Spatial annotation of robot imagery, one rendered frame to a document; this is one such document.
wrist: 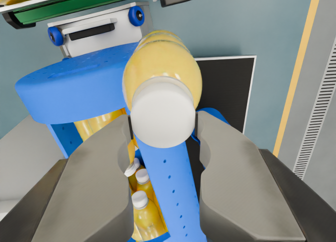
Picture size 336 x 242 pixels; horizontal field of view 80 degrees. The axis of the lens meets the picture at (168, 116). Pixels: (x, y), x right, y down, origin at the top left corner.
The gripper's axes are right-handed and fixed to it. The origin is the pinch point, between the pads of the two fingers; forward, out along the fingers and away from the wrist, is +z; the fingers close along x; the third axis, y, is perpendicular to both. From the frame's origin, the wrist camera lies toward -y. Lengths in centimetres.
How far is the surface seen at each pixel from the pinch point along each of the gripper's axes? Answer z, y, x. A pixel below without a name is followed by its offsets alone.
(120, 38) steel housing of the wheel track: 47.1, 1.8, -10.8
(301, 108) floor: 148, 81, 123
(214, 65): 128, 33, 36
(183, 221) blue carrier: 18.9, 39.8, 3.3
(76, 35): 34.7, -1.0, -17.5
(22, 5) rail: 41, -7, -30
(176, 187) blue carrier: 19.7, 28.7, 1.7
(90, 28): 34.5, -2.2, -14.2
